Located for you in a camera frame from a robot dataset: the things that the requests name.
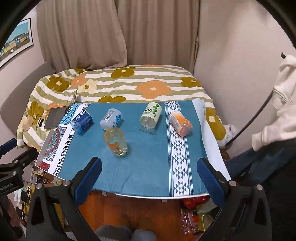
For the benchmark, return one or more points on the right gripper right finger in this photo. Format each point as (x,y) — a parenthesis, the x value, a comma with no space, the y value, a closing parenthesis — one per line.
(244,212)

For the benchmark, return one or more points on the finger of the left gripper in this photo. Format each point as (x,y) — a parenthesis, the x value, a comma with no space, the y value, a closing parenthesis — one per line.
(26,158)
(8,146)

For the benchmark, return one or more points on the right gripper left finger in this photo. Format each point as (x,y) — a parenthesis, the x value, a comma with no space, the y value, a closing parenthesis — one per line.
(43,220)

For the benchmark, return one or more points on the orange label clear cup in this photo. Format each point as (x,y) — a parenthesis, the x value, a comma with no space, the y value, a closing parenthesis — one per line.
(115,140)

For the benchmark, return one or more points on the blue label plastic cup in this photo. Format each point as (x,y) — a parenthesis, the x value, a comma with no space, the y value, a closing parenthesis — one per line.
(81,122)

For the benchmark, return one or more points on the white blue label cup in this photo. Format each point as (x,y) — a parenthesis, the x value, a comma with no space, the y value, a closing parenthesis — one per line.
(111,119)

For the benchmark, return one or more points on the orange white small cup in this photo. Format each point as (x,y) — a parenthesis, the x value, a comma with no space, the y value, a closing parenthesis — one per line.
(181,125)

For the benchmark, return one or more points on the green white label cup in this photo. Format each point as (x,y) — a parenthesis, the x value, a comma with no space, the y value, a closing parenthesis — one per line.
(150,117)

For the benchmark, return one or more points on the person's left hand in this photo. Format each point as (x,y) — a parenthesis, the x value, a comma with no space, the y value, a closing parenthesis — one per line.
(15,220)

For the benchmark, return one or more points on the cream hoodie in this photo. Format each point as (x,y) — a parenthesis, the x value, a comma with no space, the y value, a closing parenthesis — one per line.
(283,100)

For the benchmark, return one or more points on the teal patterned tablecloth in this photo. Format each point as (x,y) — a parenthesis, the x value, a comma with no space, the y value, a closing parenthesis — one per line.
(161,164)

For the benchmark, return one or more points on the floral striped duvet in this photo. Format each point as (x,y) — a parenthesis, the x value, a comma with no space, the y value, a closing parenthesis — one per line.
(130,84)

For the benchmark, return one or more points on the beige curtain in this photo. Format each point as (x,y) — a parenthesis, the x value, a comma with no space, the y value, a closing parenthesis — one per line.
(99,34)

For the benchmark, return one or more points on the framed wall picture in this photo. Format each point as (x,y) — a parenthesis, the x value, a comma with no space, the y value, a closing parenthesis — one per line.
(20,39)

